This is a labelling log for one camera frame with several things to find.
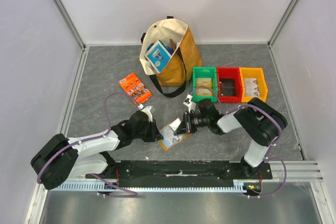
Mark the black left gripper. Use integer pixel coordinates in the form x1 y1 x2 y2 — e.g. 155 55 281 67
133 119 163 142

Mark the mustard leather card holder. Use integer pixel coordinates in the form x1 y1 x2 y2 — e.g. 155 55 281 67
159 118 191 151

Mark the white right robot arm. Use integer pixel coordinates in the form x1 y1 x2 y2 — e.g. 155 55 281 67
173 98 288 179

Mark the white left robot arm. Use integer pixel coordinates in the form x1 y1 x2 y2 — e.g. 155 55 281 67
30 110 163 190

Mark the gold VIP card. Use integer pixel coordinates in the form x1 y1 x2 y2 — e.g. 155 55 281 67
196 88 213 97

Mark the black VIP card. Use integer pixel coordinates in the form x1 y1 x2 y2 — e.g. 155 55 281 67
219 78 237 97

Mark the orange screw assortment box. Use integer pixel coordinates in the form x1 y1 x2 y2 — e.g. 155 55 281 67
118 73 152 105

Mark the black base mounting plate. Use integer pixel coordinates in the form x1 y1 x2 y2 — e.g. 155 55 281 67
99 161 272 182

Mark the red plastic bin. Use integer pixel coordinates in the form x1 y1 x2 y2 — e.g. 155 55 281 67
216 67 242 103

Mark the green plastic bin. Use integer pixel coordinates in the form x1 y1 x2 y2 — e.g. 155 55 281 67
191 67 218 103

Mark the tan canvas tote bag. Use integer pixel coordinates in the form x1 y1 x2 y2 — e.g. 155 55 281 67
139 16 203 98

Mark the blue razor package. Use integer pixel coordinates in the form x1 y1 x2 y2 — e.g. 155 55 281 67
144 40 173 73

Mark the yellow plastic bin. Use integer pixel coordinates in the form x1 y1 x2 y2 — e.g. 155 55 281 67
239 67 268 103

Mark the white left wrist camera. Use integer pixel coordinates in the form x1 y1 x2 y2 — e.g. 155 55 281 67
138 104 153 122

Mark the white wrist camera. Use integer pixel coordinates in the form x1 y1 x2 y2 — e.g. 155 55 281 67
138 104 153 122
183 94 196 113

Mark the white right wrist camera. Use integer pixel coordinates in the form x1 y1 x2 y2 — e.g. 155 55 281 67
183 94 196 113

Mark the grey slotted cable duct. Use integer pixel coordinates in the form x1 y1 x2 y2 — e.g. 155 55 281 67
53 180 250 193

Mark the left aluminium frame post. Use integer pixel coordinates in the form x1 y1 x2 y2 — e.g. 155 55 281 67
36 0 87 51

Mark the aluminium corner frame post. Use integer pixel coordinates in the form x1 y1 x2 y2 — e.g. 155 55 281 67
267 0 316 49

